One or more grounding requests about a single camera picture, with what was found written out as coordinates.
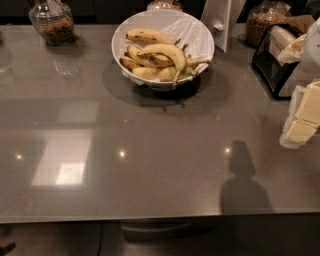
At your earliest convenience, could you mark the yellow banana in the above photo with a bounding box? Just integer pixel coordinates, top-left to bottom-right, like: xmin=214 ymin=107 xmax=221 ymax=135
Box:
xmin=125 ymin=45 xmax=210 ymax=68
xmin=137 ymin=43 xmax=187 ymax=88
xmin=131 ymin=66 xmax=197 ymax=82
xmin=126 ymin=28 xmax=180 ymax=45

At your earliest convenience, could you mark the bread bag in basket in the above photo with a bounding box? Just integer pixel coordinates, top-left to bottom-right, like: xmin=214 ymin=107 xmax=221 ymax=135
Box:
xmin=271 ymin=15 xmax=315 ymax=66

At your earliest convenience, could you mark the middle glass jar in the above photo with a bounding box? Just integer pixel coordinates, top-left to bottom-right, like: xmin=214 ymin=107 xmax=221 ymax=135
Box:
xmin=147 ymin=0 xmax=183 ymax=11

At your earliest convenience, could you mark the small left banana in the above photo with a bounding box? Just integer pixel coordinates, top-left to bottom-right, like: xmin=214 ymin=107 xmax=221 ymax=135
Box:
xmin=119 ymin=56 xmax=140 ymax=71

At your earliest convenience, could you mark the right glass jar with cereal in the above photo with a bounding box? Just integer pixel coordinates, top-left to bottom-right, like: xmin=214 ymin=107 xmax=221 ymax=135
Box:
xmin=246 ymin=0 xmax=290 ymax=48

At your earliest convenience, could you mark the white bowl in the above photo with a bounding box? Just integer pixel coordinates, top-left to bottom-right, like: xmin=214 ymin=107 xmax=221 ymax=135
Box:
xmin=111 ymin=8 xmax=216 ymax=92

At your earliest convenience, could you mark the left glass jar with granola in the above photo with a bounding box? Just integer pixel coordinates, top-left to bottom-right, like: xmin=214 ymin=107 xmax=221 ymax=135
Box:
xmin=29 ymin=0 xmax=74 ymax=46

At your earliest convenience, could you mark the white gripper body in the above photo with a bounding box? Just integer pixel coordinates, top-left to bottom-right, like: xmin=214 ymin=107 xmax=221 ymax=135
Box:
xmin=279 ymin=85 xmax=306 ymax=149

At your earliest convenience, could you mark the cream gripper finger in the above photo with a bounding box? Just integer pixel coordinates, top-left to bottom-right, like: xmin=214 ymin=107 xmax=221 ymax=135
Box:
xmin=287 ymin=120 xmax=318 ymax=143
xmin=295 ymin=82 xmax=320 ymax=126

